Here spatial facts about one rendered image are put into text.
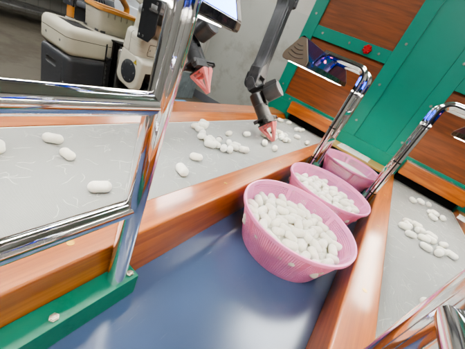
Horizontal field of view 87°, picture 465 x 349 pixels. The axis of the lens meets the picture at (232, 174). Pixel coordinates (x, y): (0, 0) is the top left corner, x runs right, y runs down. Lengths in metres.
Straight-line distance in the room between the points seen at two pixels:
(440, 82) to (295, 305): 1.26
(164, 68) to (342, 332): 0.38
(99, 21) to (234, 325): 1.42
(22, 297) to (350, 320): 0.40
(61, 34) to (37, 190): 1.08
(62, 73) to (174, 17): 1.29
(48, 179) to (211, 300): 0.32
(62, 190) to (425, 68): 1.50
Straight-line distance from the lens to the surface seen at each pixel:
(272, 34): 1.11
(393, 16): 1.60
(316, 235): 0.62
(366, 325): 0.46
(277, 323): 0.48
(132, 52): 1.32
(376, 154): 1.53
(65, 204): 0.44
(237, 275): 0.49
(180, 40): 0.21
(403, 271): 0.72
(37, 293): 0.35
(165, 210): 0.41
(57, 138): 0.57
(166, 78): 0.21
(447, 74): 1.54
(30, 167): 0.51
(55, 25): 1.51
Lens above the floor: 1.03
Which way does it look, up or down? 27 degrees down
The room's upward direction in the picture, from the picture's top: 25 degrees clockwise
